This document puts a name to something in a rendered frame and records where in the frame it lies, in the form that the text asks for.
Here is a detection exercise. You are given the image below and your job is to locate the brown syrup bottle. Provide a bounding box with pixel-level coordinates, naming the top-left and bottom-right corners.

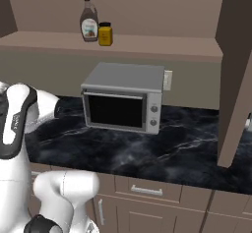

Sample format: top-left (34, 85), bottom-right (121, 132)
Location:
top-left (79, 0), bottom-right (99, 43)

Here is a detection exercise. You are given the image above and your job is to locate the brown open cabinet door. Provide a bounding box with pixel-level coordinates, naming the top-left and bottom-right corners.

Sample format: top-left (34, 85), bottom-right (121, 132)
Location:
top-left (0, 0), bottom-right (19, 38)
top-left (214, 0), bottom-right (252, 169)

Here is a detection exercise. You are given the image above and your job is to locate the black glass toaster oven door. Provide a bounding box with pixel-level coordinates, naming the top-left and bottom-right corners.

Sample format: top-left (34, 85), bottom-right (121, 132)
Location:
top-left (82, 90), bottom-right (148, 134)

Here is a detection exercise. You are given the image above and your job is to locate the grey toaster oven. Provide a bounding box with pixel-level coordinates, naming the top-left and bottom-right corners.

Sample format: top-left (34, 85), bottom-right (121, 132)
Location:
top-left (80, 61), bottom-right (166, 136)

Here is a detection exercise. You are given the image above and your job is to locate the yellow jar with black lid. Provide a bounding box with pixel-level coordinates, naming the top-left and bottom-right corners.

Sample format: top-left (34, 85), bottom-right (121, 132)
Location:
top-left (97, 21), bottom-right (114, 47)

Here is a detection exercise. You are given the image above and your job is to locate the brown drawer front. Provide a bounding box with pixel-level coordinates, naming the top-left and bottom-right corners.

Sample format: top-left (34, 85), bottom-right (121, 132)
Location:
top-left (208, 190), bottom-right (252, 219)
top-left (114, 174), bottom-right (183, 204)

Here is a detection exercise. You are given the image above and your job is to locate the brown lower cupboard door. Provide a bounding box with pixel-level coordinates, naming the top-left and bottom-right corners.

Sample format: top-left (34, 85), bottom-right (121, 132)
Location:
top-left (200, 211), bottom-right (252, 233)
top-left (93, 194), bottom-right (212, 233)

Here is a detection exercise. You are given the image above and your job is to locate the white object on worktop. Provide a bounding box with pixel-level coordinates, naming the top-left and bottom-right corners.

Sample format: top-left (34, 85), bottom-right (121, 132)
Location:
top-left (245, 113), bottom-right (252, 132)

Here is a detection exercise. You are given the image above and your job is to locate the white wall outlet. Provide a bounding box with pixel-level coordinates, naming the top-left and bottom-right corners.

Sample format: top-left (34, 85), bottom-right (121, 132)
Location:
top-left (162, 69), bottom-right (174, 92)

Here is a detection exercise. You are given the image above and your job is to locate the brown wall cabinet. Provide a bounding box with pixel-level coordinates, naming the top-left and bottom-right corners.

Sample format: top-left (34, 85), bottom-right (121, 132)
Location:
top-left (0, 0), bottom-right (252, 65)

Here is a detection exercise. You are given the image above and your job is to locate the silver drawer handle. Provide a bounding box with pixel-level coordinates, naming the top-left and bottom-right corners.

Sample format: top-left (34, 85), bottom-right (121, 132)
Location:
top-left (130, 184), bottom-right (164, 198)

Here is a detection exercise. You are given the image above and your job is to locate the silver cupboard door handle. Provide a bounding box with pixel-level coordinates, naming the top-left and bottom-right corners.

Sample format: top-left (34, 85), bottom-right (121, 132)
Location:
top-left (96, 199), bottom-right (106, 227)

